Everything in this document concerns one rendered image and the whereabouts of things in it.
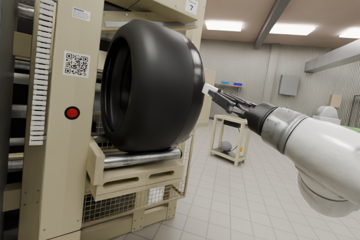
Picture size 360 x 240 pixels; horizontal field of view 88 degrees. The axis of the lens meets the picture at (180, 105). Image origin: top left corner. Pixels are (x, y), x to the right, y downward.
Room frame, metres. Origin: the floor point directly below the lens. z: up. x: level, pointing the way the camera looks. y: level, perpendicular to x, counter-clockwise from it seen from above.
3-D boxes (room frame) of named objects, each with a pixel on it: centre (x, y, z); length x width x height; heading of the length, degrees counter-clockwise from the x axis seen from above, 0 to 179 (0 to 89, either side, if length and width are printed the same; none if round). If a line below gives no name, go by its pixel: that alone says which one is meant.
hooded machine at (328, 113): (7.22, -5.67, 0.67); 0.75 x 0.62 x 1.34; 76
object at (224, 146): (3.47, -1.02, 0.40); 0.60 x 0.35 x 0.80; 46
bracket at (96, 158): (0.73, 0.34, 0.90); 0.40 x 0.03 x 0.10; 37
